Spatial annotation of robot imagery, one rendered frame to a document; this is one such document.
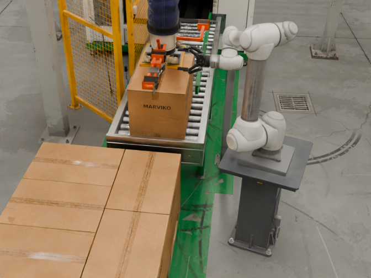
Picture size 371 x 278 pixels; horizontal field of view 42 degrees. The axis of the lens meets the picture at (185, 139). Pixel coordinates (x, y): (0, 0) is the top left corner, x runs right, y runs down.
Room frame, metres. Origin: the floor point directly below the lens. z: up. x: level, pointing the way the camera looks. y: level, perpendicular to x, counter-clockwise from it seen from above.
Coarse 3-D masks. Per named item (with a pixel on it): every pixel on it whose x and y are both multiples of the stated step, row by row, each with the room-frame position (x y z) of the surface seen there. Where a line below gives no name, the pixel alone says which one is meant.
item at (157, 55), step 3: (153, 51) 2.92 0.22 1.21; (156, 51) 2.92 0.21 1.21; (159, 51) 2.92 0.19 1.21; (162, 51) 2.92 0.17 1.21; (165, 51) 2.91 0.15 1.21; (150, 54) 2.86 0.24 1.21; (153, 54) 2.86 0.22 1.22; (156, 54) 2.88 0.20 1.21; (159, 54) 2.88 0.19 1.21; (162, 54) 2.88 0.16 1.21; (165, 54) 2.87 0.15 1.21; (156, 57) 2.85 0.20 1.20; (159, 57) 2.85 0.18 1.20; (162, 57) 2.85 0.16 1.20; (165, 57) 2.89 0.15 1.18; (150, 60) 2.86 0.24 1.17; (162, 60) 2.85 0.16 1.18; (165, 60) 2.86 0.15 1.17
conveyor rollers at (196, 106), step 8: (184, 24) 4.94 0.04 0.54; (192, 24) 4.94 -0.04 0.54; (184, 32) 4.76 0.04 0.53; (192, 32) 4.75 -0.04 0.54; (184, 40) 4.52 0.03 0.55; (208, 40) 4.56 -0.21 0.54; (200, 48) 4.38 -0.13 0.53; (208, 48) 4.38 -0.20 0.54; (200, 88) 3.58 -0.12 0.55; (200, 96) 3.48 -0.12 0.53; (192, 104) 3.32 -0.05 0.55; (200, 104) 3.32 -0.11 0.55; (128, 112) 3.18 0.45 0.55; (192, 112) 3.22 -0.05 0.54; (200, 112) 3.22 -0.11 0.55; (128, 120) 3.08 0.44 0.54; (192, 120) 3.12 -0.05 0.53; (128, 128) 2.99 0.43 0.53; (192, 128) 3.03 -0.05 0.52; (192, 136) 2.88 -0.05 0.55
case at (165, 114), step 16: (192, 64) 3.29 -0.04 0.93; (160, 80) 2.99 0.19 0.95; (176, 80) 3.00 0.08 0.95; (192, 80) 3.34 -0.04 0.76; (128, 96) 2.85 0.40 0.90; (144, 96) 2.84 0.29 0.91; (160, 96) 2.83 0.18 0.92; (176, 96) 2.82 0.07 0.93; (192, 96) 3.40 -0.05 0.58; (144, 112) 2.84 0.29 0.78; (160, 112) 2.83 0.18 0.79; (176, 112) 2.82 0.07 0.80; (144, 128) 2.84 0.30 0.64; (160, 128) 2.83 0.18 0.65; (176, 128) 2.82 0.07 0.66
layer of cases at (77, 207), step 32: (64, 160) 2.57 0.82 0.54; (96, 160) 2.58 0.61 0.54; (128, 160) 2.59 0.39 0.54; (160, 160) 2.60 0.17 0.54; (32, 192) 2.25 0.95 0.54; (64, 192) 2.25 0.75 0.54; (96, 192) 2.26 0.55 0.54; (128, 192) 2.27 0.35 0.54; (160, 192) 2.28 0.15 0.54; (0, 224) 1.96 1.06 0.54; (32, 224) 1.97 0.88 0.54; (64, 224) 1.98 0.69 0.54; (96, 224) 1.98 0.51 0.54; (128, 224) 1.99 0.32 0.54; (160, 224) 2.00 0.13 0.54; (0, 256) 1.73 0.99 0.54; (32, 256) 1.74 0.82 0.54; (64, 256) 1.74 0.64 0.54; (96, 256) 1.75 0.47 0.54; (128, 256) 1.75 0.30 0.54; (160, 256) 1.76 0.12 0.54
